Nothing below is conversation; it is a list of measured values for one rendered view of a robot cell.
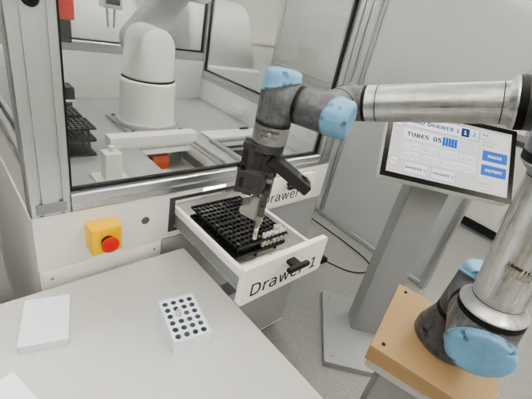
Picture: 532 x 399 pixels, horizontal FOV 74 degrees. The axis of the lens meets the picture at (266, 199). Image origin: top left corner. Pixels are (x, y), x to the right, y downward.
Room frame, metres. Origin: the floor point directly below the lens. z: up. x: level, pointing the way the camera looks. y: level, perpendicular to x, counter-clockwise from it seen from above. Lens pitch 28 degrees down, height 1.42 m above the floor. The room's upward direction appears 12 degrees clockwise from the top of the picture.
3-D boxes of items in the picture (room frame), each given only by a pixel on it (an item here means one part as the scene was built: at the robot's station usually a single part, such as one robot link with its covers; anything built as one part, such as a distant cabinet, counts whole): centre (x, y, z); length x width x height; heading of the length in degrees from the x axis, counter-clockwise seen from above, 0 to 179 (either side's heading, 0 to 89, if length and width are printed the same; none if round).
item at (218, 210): (0.85, 0.06, 0.87); 0.22 x 0.18 x 0.06; 47
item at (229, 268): (0.85, 0.07, 0.86); 0.40 x 0.26 x 0.06; 47
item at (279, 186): (1.16, -0.06, 0.87); 0.29 x 0.02 x 0.11; 137
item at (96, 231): (0.68, 0.36, 0.88); 0.07 x 0.05 x 0.07; 137
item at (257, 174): (0.72, 0.03, 1.12); 0.09 x 0.08 x 0.12; 89
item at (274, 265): (0.71, -0.08, 0.87); 0.29 x 0.02 x 0.11; 137
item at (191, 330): (0.56, 0.12, 0.78); 0.12 x 0.08 x 0.04; 36
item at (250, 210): (0.70, 0.03, 1.01); 0.06 x 0.03 x 0.09; 89
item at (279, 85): (0.72, 0.02, 1.28); 0.09 x 0.08 x 0.11; 67
